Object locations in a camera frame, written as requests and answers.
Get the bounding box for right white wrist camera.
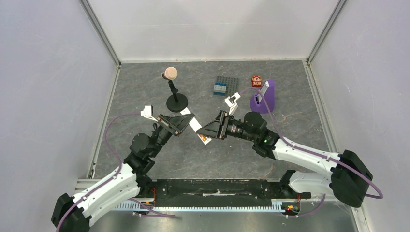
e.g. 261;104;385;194
224;92;241;115

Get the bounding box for white cable duct strip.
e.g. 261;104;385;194
112;201;286;213

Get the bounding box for purple cable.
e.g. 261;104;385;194
238;87;384;218
56;112;145;232

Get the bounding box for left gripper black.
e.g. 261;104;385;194
149;113;194;158

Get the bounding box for white device in holder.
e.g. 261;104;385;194
257;80;270;102

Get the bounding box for grey lego baseplate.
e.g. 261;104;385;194
215;76;239;96

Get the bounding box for white remote control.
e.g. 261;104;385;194
180;107;212;145

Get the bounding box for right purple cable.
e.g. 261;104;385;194
238;87;384;218

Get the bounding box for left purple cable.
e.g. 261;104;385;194
56;112;145;232

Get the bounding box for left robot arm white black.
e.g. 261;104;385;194
51;113;195;232

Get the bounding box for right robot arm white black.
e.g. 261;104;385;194
197;111;373;208

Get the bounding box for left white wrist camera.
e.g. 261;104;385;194
140;105;158;122

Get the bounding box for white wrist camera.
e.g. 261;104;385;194
140;105;158;122
224;92;241;115

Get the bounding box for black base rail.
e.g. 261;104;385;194
137;179;311;207

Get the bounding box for black stand with pink ball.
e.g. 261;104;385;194
161;67;188;113

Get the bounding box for blue white lego bricks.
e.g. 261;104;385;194
213;82;227;96

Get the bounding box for purple holder stand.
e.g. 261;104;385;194
250;79;275;114

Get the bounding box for red toy figure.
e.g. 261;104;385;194
251;75;263;88

